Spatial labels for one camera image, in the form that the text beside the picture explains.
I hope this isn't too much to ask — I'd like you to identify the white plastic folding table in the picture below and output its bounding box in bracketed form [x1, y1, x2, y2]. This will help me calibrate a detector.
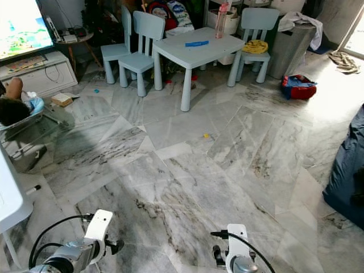
[0, 145, 34, 234]

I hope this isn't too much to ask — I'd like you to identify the grey baby seat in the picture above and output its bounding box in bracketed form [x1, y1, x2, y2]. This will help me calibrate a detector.
[0, 105, 75, 174]

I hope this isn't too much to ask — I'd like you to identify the dark blue beanbag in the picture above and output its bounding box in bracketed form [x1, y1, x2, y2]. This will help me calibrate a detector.
[322, 104, 364, 231]

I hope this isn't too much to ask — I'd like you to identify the small cardboard box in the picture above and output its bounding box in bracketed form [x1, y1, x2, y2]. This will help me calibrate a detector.
[51, 93, 74, 107]

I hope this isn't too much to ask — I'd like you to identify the small child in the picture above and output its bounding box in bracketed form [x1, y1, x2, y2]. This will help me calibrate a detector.
[0, 77, 45, 127]

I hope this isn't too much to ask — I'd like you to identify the red and blue bag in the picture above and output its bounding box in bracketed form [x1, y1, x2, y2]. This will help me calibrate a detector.
[280, 75, 318, 101]

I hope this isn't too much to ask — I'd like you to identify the white television cabinet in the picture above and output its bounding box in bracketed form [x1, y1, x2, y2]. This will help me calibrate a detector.
[0, 51, 78, 98]

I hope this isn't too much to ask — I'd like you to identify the light blue kids chair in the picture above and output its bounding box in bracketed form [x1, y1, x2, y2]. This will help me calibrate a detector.
[118, 11, 166, 97]
[101, 6, 133, 86]
[227, 7, 280, 85]

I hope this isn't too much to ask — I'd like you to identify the light blue kids table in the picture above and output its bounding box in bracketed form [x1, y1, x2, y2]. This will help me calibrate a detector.
[152, 34, 246, 112]

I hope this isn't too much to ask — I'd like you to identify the yellow cloth bundle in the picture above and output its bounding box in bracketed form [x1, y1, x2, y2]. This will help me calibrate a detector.
[242, 39, 269, 55]

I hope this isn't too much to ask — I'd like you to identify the round wooden side table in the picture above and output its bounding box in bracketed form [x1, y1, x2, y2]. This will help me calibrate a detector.
[54, 24, 96, 69]

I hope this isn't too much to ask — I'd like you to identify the flat blue plastic item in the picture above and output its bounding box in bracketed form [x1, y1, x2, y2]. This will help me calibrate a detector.
[185, 40, 210, 48]

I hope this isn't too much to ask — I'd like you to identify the grey bin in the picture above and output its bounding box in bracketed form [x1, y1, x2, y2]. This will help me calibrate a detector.
[268, 23, 318, 80]

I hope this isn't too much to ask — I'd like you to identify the woven brown floor mat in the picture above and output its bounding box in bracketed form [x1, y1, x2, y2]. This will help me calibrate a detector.
[328, 50, 362, 75]

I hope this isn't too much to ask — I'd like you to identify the pink water bottle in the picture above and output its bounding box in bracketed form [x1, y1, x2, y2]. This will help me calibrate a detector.
[215, 2, 230, 40]

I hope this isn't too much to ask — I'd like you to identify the red and white backpack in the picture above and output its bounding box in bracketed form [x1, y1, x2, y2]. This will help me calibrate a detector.
[145, 0, 197, 38]

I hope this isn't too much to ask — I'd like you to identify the flat screen television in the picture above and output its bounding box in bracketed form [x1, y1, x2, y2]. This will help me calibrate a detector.
[0, 0, 56, 61]

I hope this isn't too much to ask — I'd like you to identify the white cloth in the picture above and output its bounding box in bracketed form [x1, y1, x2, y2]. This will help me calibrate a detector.
[278, 11, 324, 52]

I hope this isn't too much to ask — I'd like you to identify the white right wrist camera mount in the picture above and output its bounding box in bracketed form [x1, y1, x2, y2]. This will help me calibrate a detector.
[225, 224, 250, 259]

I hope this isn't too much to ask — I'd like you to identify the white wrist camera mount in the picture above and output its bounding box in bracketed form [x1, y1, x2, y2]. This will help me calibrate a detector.
[225, 224, 250, 259]
[84, 209, 114, 246]

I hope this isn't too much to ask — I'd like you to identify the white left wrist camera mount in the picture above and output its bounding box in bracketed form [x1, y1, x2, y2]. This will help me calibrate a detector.
[84, 209, 114, 246]

